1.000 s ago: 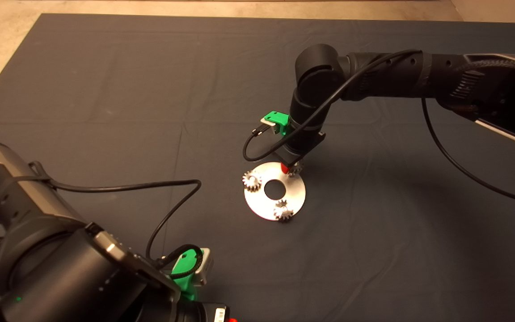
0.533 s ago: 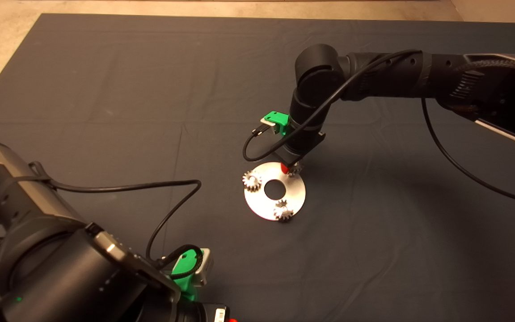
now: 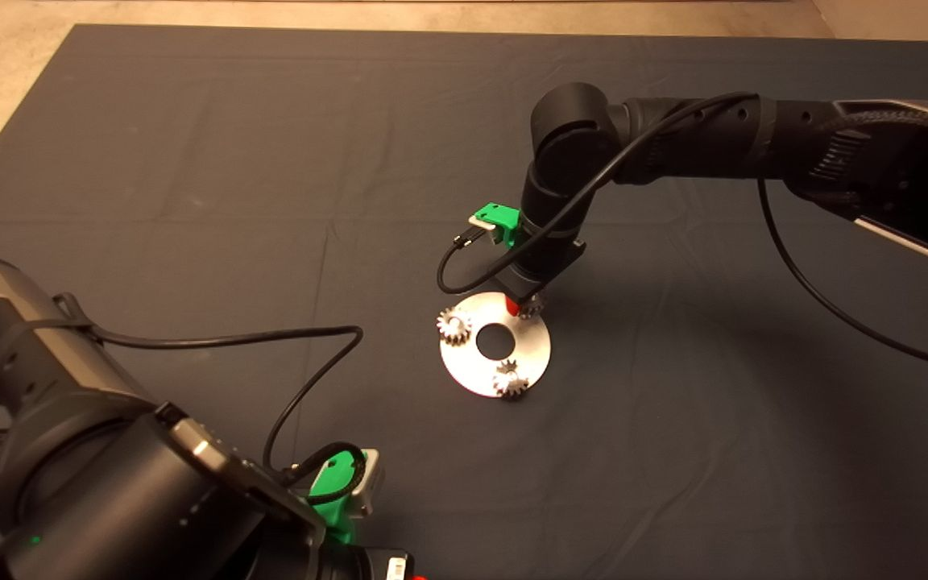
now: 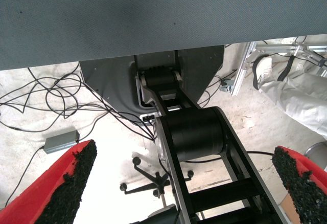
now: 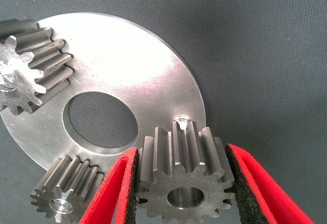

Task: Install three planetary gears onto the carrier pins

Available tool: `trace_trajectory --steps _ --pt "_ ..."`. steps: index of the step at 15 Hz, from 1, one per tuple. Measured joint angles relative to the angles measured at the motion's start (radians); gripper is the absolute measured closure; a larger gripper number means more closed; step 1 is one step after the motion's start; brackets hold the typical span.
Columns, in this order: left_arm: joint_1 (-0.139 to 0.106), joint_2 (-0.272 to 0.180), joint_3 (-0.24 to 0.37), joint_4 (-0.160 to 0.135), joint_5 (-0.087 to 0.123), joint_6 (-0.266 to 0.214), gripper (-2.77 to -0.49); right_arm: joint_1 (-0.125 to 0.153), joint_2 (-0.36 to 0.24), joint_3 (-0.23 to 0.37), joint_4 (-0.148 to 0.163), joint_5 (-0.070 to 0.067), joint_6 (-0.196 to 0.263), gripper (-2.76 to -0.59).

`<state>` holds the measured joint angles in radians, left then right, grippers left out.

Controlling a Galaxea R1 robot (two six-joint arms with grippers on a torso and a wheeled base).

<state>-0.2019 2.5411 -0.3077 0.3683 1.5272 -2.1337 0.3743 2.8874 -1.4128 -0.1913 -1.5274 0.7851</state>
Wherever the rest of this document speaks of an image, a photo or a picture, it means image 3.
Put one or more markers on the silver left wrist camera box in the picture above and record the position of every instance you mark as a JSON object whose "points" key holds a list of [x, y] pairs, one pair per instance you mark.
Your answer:
{"points": [[369, 479]]}

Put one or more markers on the green right camera mount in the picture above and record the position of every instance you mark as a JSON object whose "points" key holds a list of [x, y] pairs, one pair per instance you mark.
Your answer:
{"points": [[496, 213]]}

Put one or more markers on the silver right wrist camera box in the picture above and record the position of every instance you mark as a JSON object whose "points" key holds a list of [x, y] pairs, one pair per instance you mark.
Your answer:
{"points": [[480, 221]]}

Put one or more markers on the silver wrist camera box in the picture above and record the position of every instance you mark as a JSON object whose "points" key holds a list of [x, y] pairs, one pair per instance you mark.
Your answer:
{"points": [[480, 221], [369, 479]]}

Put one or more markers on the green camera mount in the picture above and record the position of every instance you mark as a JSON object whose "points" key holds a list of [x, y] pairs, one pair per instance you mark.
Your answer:
{"points": [[331, 487], [496, 213]]}

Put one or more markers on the dark grey table cloth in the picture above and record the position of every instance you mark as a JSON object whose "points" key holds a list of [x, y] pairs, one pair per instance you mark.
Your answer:
{"points": [[190, 121]]}

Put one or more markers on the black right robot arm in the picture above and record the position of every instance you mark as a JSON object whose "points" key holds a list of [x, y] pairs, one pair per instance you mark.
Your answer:
{"points": [[714, 137]]}

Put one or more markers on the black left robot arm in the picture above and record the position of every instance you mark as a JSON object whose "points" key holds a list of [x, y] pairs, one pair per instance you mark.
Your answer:
{"points": [[69, 491]]}

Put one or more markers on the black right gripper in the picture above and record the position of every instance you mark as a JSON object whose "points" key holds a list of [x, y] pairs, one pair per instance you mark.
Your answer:
{"points": [[540, 262]]}

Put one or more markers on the small steel planetary gear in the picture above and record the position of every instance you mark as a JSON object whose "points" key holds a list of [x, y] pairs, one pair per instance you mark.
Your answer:
{"points": [[511, 380], [532, 306], [453, 326]]}

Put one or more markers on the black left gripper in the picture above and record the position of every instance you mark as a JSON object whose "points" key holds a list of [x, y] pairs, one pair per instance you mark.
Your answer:
{"points": [[367, 568]]}

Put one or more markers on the round metal carrier plate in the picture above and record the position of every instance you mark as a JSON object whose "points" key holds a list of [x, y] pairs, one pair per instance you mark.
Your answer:
{"points": [[536, 354]]}

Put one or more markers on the green left camera mount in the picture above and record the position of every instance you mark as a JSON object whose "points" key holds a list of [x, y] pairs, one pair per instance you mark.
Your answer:
{"points": [[331, 487]]}

